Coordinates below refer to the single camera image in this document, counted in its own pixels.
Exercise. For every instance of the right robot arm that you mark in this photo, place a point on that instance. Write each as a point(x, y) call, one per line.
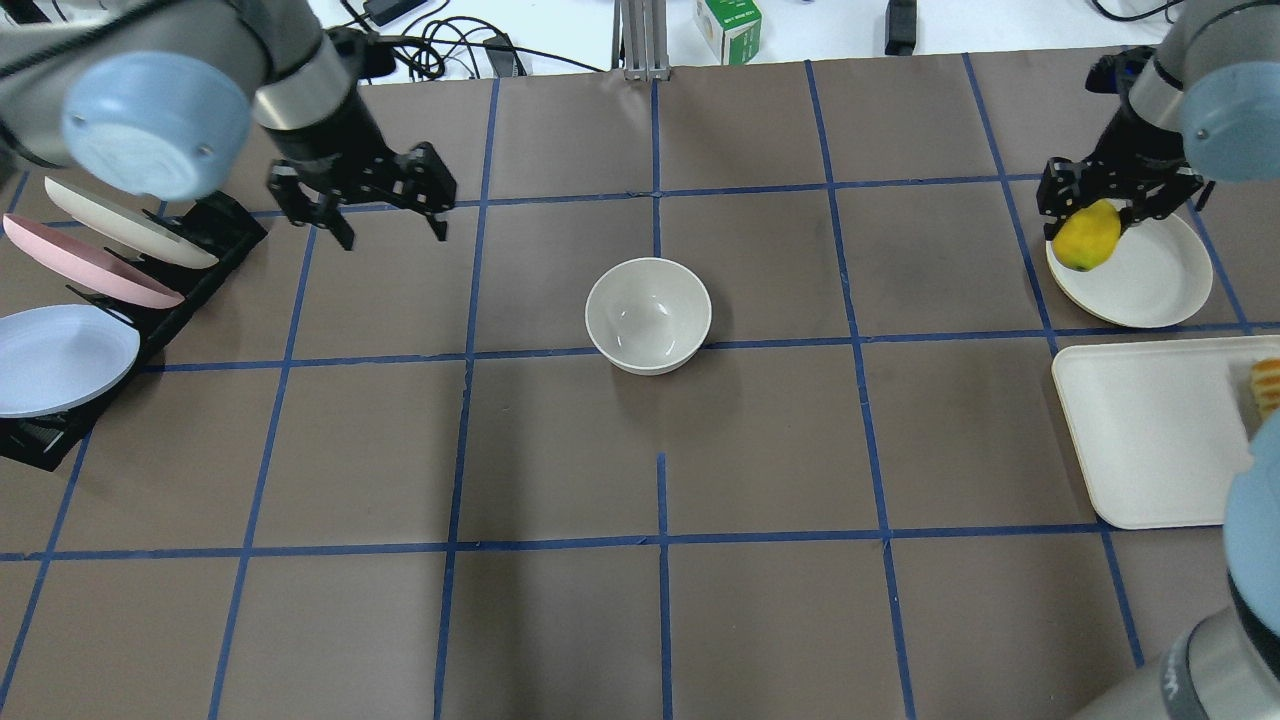
point(1213, 80)

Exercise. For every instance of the black dish rack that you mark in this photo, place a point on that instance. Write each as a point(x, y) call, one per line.
point(218, 225)

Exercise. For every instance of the cream plate in rack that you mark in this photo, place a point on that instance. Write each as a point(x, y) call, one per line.
point(129, 227)

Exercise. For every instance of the blue plate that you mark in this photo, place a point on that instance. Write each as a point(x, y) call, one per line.
point(54, 358)

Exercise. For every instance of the aluminium frame post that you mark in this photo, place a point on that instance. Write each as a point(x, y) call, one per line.
point(639, 43)

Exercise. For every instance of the sliced yellow fruit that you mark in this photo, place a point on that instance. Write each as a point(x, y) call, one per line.
point(1264, 380)

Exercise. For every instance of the white bowl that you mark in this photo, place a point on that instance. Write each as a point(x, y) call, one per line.
point(648, 316)

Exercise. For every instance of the green white box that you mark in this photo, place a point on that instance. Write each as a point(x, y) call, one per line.
point(732, 29)

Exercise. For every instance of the cream round plate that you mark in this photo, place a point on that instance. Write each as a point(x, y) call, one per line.
point(1160, 274)

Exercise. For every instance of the black power adapter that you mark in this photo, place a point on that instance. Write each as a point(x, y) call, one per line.
point(900, 27)

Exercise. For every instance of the white rectangular tray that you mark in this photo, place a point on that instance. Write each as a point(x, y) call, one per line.
point(1161, 428)

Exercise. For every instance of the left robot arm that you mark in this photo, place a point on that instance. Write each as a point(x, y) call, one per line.
point(159, 99)

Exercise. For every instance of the yellow lemon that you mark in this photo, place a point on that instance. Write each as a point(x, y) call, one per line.
point(1088, 238)

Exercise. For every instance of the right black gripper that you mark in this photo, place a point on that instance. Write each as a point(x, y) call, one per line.
point(1139, 140)

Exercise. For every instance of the pink plate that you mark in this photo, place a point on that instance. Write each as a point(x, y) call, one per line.
point(96, 269)

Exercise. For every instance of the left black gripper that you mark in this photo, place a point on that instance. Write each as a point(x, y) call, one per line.
point(322, 149)

